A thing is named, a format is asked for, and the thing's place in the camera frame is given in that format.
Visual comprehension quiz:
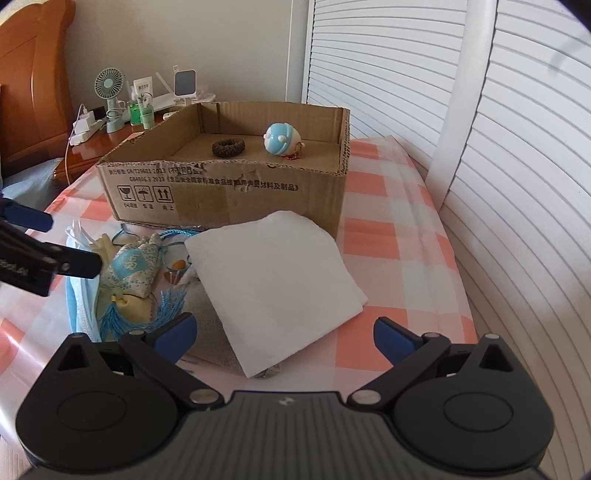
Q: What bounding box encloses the white stand with blue panel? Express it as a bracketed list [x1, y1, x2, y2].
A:
[172, 65, 197, 105]

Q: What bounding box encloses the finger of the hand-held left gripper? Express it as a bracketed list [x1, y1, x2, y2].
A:
[0, 220, 103, 280]
[0, 198, 54, 232]

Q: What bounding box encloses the white door post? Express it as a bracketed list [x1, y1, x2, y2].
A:
[425, 0, 500, 209]

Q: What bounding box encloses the blue face mask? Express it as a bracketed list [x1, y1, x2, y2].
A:
[65, 219, 106, 343]

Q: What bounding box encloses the green liquid bottle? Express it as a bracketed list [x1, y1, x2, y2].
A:
[128, 88, 143, 126]

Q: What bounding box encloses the white louvered door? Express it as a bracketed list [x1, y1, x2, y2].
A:
[438, 0, 591, 430]
[302, 0, 469, 174]

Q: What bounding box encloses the wooden bed headboard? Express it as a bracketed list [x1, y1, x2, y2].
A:
[0, 0, 77, 179]

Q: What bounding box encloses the small orange ornament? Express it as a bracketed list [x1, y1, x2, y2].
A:
[164, 257, 190, 285]

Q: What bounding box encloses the blue floral sachet bag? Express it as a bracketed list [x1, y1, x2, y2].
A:
[99, 233, 163, 299]

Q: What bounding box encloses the wooden nightstand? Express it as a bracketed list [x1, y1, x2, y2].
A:
[53, 112, 195, 188]

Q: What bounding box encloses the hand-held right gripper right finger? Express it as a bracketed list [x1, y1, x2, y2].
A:
[347, 317, 514, 411]

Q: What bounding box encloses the green desk fan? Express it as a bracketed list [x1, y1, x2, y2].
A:
[95, 68, 127, 134]

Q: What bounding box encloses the grey fabric pouch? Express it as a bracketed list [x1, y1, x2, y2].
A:
[178, 272, 289, 380]

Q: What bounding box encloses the white cable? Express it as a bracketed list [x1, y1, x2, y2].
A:
[64, 134, 75, 186]

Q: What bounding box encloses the floral sachet with blue tassel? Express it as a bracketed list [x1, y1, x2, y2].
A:
[99, 288, 188, 336]

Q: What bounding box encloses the blue bedding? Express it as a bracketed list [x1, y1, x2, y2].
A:
[0, 157, 65, 197]

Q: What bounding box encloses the orange white checked tablecloth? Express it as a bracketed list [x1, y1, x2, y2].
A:
[0, 136, 479, 480]

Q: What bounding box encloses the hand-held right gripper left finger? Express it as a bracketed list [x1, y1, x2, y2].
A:
[54, 312, 223, 411]

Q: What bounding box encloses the white power strip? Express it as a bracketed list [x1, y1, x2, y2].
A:
[69, 117, 105, 144]

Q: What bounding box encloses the blue white plush ball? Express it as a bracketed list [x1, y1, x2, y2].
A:
[263, 122, 306, 160]

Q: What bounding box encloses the brown cardboard box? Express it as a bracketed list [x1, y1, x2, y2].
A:
[96, 102, 352, 241]

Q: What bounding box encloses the white router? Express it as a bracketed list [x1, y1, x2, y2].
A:
[148, 69, 218, 114]

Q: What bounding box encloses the brown hair scrunchie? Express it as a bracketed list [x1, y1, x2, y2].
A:
[212, 137, 246, 158]

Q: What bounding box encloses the yellow cloth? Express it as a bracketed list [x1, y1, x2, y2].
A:
[92, 233, 155, 325]

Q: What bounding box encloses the green pump bottle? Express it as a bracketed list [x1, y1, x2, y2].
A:
[141, 92, 156, 130]

